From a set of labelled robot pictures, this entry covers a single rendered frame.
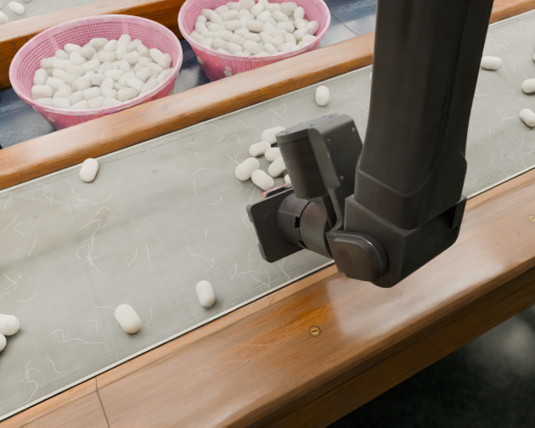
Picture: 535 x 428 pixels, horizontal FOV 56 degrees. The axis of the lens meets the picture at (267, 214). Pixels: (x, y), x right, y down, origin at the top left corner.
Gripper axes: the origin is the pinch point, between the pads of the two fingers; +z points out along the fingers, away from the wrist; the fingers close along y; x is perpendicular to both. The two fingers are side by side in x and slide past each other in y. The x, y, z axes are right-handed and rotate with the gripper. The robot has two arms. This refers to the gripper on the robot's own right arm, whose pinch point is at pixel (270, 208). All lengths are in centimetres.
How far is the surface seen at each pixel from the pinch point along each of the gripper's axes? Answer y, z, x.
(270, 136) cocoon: -6.3, 8.9, -7.4
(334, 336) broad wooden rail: 2.5, -14.3, 11.1
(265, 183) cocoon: -1.6, 3.3, -2.6
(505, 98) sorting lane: -43.6, 4.3, -1.1
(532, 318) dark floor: -75, 40, 65
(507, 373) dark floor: -58, 34, 71
